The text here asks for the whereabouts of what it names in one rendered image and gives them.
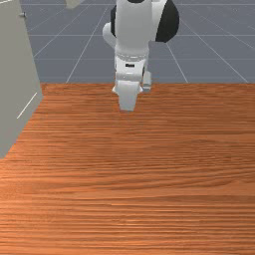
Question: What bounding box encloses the pale grey cabinet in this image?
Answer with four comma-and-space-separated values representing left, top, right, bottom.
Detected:
0, 0, 45, 160

